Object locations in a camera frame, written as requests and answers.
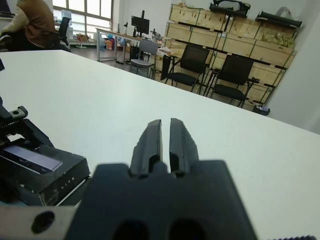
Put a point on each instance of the grey plastic chair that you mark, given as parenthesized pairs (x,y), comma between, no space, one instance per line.
(147,47)

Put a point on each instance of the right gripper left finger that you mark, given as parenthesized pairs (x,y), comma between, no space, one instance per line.
(148,150)

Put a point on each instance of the small black desk device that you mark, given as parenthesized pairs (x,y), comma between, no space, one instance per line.
(155,33)

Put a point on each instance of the black computer tower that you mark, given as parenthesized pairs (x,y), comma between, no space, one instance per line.
(134,53)

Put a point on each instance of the black tray with white lining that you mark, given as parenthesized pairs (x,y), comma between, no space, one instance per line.
(215,6)

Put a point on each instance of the small black floor bin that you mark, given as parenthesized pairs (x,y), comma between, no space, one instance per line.
(261,110)

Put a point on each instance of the large window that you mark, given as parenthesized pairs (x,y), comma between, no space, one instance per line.
(75,7)

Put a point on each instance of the long black case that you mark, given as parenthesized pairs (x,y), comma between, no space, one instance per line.
(277,20)

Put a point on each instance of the seated person in brown sweater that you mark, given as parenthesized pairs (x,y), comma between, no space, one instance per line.
(35,17)

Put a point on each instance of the black office chair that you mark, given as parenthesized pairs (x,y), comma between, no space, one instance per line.
(63,27)

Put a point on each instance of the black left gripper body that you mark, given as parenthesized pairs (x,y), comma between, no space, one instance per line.
(10,120)

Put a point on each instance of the wooden shipping crate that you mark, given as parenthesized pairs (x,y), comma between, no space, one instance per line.
(212,21)
(245,28)
(178,32)
(273,53)
(185,13)
(206,37)
(265,29)
(238,45)

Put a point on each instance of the black computer monitor on stand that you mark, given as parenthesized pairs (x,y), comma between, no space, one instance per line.
(140,23)

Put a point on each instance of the long wooden top desk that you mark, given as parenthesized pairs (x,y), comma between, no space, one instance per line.
(112,31)

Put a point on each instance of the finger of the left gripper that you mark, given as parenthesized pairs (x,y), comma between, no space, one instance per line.
(7,191)
(35,135)

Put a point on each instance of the white plastic bag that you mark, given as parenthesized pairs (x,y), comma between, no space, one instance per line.
(165,51)

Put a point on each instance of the monitor with purple screen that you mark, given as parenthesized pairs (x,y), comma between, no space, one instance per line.
(5,7)

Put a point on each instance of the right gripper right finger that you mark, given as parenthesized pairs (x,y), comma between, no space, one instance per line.
(182,150)

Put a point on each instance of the black box lid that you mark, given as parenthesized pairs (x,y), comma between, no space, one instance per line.
(70,170)

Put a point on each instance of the black mesh chair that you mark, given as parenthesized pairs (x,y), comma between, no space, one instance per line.
(237,70)
(195,57)

